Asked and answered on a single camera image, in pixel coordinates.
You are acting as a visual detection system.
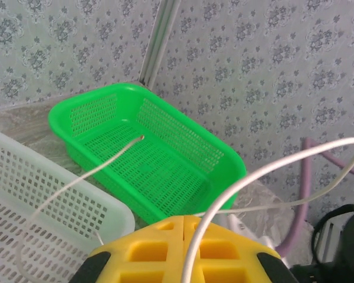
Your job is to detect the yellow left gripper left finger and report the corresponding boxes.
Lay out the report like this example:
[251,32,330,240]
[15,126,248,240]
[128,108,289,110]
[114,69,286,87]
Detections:
[72,215,185,283]

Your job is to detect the aluminium right corner post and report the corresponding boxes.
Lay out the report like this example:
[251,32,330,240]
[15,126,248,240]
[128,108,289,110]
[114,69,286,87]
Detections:
[137,0,183,89]

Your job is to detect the green plastic basket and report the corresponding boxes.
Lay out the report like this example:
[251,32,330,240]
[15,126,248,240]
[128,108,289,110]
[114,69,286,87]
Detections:
[47,83,247,225]

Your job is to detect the white plastic basket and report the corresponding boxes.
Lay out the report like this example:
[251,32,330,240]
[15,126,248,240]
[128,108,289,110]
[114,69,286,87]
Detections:
[0,126,136,283]

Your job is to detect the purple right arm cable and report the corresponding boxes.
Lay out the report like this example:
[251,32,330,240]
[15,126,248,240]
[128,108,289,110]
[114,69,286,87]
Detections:
[278,137,354,251]

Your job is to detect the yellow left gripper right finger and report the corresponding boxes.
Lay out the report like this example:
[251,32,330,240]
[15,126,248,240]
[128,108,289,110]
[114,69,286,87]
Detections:
[183,214,299,283]

